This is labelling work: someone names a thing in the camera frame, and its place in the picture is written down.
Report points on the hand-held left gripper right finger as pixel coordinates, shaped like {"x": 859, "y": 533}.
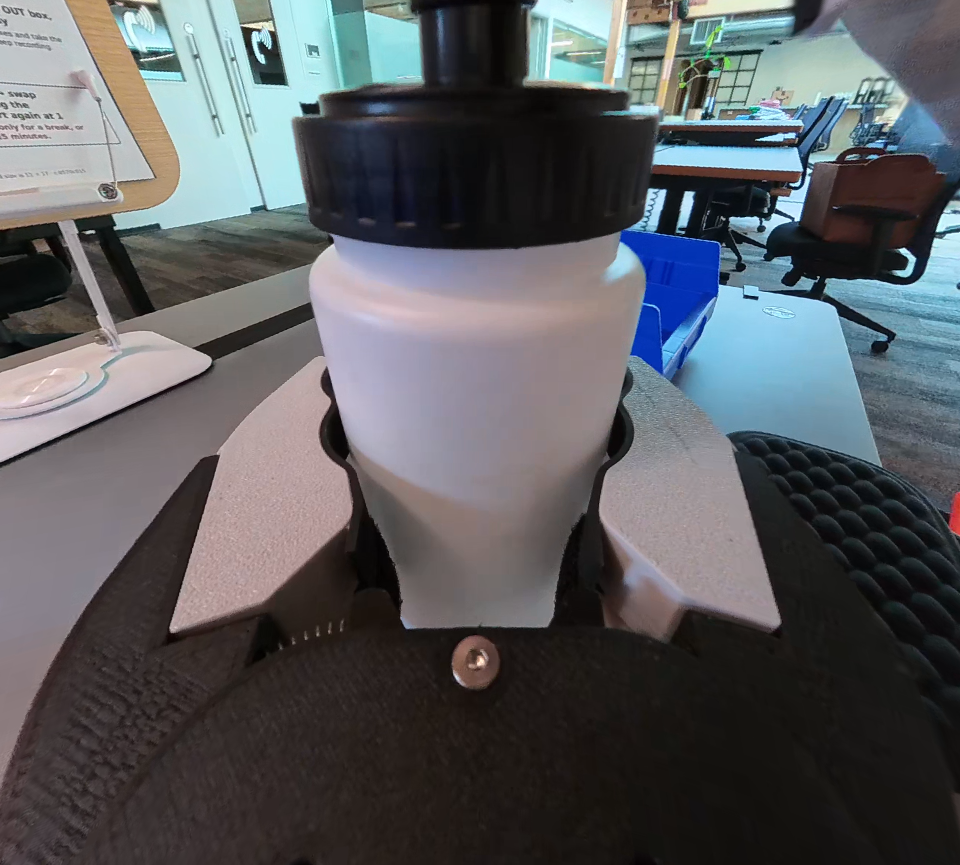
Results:
{"x": 690, "y": 520}

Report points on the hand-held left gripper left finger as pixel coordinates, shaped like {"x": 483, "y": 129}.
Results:
{"x": 262, "y": 527}

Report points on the blue plastic bin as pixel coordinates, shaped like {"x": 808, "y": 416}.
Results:
{"x": 675, "y": 280}

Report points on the white plastic bottle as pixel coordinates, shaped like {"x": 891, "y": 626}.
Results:
{"x": 472, "y": 370}

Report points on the black bottle lid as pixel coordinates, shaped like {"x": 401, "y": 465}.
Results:
{"x": 472, "y": 160}

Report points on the wooden support column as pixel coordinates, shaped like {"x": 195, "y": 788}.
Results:
{"x": 616, "y": 25}

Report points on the green potted plant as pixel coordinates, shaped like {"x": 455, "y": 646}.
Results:
{"x": 705, "y": 62}

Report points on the instruction sheet on stand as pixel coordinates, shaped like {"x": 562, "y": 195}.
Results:
{"x": 75, "y": 55}

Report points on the brown leather bag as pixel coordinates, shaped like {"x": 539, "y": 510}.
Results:
{"x": 862, "y": 197}

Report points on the wooden office table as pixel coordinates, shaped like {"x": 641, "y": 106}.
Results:
{"x": 727, "y": 164}

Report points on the orange traffic cone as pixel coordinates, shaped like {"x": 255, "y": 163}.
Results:
{"x": 955, "y": 514}

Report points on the white board stand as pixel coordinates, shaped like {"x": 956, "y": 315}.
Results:
{"x": 94, "y": 287}

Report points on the black wall sign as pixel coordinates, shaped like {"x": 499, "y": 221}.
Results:
{"x": 259, "y": 40}

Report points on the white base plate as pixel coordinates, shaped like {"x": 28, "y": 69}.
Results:
{"x": 157, "y": 370}

